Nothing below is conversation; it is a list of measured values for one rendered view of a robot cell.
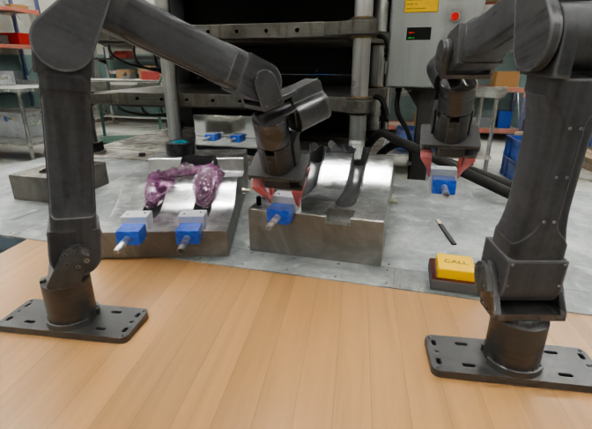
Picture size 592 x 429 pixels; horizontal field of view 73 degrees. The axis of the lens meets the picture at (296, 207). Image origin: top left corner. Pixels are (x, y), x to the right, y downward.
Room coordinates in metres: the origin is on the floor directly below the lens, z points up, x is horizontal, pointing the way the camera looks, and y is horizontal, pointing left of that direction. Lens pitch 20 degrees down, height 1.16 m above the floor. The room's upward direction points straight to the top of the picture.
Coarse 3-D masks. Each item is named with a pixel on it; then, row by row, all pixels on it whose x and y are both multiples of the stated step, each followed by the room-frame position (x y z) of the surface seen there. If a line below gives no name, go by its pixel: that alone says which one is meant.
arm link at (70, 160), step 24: (48, 72) 0.48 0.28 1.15; (72, 72) 0.49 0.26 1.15; (48, 96) 0.48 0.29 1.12; (72, 96) 0.49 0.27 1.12; (48, 120) 0.49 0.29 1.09; (72, 120) 0.50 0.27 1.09; (48, 144) 0.48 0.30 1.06; (72, 144) 0.49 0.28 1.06; (48, 168) 0.48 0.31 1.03; (72, 168) 0.49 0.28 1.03; (48, 192) 0.49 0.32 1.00; (72, 192) 0.49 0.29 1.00; (48, 216) 0.52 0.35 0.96; (72, 216) 0.48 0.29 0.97; (96, 216) 0.50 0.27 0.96; (48, 240) 0.47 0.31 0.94; (72, 240) 0.48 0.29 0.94; (96, 240) 0.49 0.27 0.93; (96, 264) 0.49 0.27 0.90
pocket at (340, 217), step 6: (330, 210) 0.74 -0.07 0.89; (336, 210) 0.73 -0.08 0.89; (342, 210) 0.73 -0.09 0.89; (348, 210) 0.73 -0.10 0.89; (330, 216) 0.74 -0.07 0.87; (336, 216) 0.73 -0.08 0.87; (342, 216) 0.73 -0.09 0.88; (348, 216) 0.73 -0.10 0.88; (330, 222) 0.73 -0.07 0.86; (336, 222) 0.73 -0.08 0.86; (342, 222) 0.73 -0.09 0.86; (348, 222) 0.73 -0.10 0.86
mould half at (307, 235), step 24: (336, 168) 0.96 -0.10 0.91; (384, 168) 0.94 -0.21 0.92; (312, 192) 0.86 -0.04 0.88; (336, 192) 0.86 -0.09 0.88; (360, 192) 0.86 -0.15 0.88; (384, 192) 0.86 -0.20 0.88; (264, 216) 0.73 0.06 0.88; (312, 216) 0.70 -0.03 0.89; (360, 216) 0.69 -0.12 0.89; (384, 216) 0.69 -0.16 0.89; (264, 240) 0.73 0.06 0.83; (288, 240) 0.71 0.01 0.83; (312, 240) 0.70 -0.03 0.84; (336, 240) 0.69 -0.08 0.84; (360, 240) 0.68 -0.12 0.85; (384, 240) 0.77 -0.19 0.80
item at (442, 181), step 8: (432, 168) 0.77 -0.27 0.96; (440, 168) 0.77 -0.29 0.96; (448, 168) 0.77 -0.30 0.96; (456, 168) 0.77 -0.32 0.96; (432, 176) 0.76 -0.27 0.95; (440, 176) 0.76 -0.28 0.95; (448, 176) 0.76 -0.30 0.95; (456, 176) 0.76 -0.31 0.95; (432, 184) 0.74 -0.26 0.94; (440, 184) 0.73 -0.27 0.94; (448, 184) 0.72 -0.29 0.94; (432, 192) 0.73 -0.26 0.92; (440, 192) 0.73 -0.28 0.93; (448, 192) 0.67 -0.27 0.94
